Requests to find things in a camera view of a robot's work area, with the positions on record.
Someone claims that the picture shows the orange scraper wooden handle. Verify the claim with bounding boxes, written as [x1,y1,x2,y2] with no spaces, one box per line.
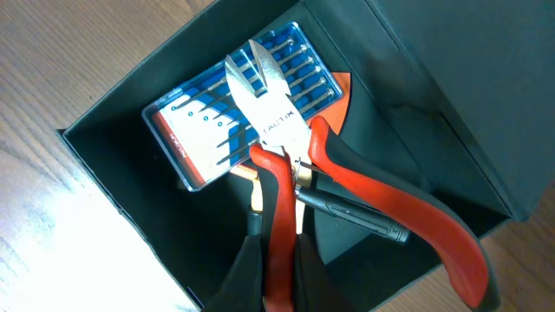
[231,72,351,233]

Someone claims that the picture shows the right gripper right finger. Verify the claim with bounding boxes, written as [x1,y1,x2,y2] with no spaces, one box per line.
[294,233,351,312]

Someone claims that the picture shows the red black handled pliers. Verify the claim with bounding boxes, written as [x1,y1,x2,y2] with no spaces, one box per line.
[224,40,500,311]

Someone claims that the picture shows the black gift box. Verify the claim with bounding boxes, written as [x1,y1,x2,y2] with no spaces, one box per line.
[60,0,554,304]

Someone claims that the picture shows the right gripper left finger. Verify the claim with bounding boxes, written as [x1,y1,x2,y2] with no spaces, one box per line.
[202,211,264,312]

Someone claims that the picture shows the black yellow screwdriver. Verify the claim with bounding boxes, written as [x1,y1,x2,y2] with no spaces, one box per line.
[295,182,411,244]

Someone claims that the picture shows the clear blue precision screwdriver case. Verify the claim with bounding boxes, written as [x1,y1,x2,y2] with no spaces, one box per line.
[142,22,343,192]

